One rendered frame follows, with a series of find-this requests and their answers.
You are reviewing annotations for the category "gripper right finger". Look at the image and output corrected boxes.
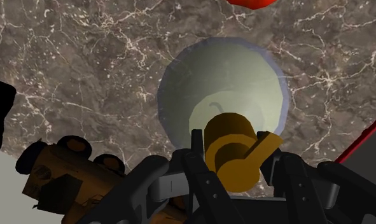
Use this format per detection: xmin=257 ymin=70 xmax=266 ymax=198
xmin=256 ymin=130 xmax=376 ymax=224

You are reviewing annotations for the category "pale green bowl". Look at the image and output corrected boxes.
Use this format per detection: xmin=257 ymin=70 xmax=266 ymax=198
xmin=157 ymin=36 xmax=291 ymax=150

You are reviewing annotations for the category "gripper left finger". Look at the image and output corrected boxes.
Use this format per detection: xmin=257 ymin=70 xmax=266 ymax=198
xmin=77 ymin=129 xmax=247 ymax=224

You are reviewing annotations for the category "black angular object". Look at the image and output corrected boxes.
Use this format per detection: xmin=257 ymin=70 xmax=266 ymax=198
xmin=0 ymin=77 xmax=18 ymax=163

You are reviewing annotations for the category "grey box with red edge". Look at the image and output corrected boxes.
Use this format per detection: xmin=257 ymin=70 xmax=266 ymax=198
xmin=334 ymin=109 xmax=376 ymax=184

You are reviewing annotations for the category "brown toy truck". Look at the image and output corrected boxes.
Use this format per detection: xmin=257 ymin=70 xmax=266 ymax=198
xmin=15 ymin=135 xmax=188 ymax=224

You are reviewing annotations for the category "red rounded object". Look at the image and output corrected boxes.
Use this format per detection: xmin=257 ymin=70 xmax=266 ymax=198
xmin=225 ymin=0 xmax=279 ymax=11

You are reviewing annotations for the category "yellow cylinder with handle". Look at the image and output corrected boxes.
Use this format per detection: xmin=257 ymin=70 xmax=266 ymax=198
xmin=204 ymin=112 xmax=284 ymax=193

